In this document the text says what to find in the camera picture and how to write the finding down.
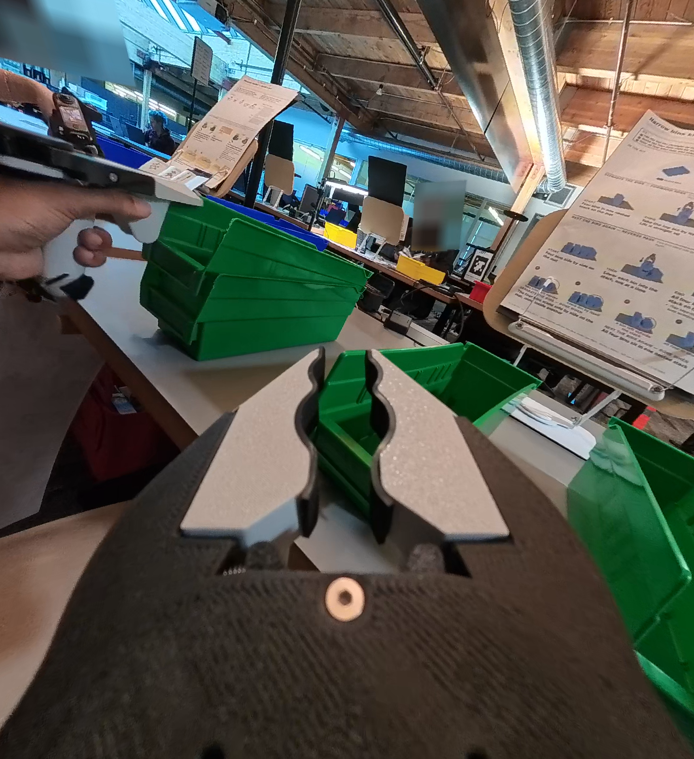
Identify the black cable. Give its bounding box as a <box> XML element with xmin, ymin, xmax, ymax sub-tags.
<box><xmin>403</xmin><ymin>285</ymin><xmax>461</xmax><ymax>339</ymax></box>

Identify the grey desk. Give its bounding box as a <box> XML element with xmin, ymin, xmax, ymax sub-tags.
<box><xmin>59</xmin><ymin>252</ymin><xmax>615</xmax><ymax>573</ymax></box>

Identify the red bag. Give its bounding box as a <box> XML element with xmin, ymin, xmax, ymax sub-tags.
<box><xmin>71</xmin><ymin>368</ymin><xmax>176</xmax><ymax>482</ymax></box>

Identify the black disc floor lamp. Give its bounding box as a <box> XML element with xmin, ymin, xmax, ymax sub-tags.
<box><xmin>492</xmin><ymin>211</ymin><xmax>530</xmax><ymax>274</ymax></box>

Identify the person's trouser leg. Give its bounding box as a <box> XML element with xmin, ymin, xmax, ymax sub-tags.
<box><xmin>0</xmin><ymin>504</ymin><xmax>140</xmax><ymax>754</ymax></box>

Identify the silver ribbed duct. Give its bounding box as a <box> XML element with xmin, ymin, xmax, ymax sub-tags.
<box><xmin>506</xmin><ymin>0</ymin><xmax>568</xmax><ymax>193</ymax></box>

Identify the black battery charger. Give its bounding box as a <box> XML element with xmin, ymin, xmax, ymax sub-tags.
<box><xmin>357</xmin><ymin>274</ymin><xmax>396</xmax><ymax>315</ymax></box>

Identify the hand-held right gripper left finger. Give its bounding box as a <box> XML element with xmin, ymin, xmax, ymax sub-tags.
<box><xmin>180</xmin><ymin>347</ymin><xmax>327</xmax><ymax>553</ymax></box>

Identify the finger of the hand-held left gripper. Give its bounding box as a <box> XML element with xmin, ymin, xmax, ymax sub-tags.
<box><xmin>115</xmin><ymin>177</ymin><xmax>205</xmax><ymax>245</ymax></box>

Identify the person's left hand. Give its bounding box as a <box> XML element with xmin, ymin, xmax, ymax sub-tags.
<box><xmin>0</xmin><ymin>177</ymin><xmax>152</xmax><ymax>282</ymax></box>

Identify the green plastic bin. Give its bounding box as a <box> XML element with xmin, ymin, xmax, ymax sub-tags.
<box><xmin>313</xmin><ymin>342</ymin><xmax>542</xmax><ymax>523</ymax></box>
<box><xmin>139</xmin><ymin>261</ymin><xmax>362</xmax><ymax>363</ymax></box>
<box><xmin>566</xmin><ymin>417</ymin><xmax>694</xmax><ymax>748</ymax></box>
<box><xmin>144</xmin><ymin>198</ymin><xmax>373</xmax><ymax>294</ymax></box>

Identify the printed instruction sheet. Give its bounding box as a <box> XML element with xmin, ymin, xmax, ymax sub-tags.
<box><xmin>500</xmin><ymin>110</ymin><xmax>694</xmax><ymax>399</ymax></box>

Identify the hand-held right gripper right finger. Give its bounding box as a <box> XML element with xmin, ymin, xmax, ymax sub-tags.
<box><xmin>367</xmin><ymin>349</ymin><xmax>511</xmax><ymax>545</ymax></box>

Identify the blue plastic bin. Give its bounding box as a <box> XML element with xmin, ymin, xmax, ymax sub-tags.
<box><xmin>95</xmin><ymin>135</ymin><xmax>153</xmax><ymax>170</ymax></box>
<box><xmin>204</xmin><ymin>194</ymin><xmax>331</xmax><ymax>253</ymax></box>

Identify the black white marker sign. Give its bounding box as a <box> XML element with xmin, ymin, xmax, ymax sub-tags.
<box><xmin>462</xmin><ymin>248</ymin><xmax>497</xmax><ymax>284</ymax></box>

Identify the person's white shirt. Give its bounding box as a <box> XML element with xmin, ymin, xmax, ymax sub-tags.
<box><xmin>0</xmin><ymin>285</ymin><xmax>107</xmax><ymax>543</ymax></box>

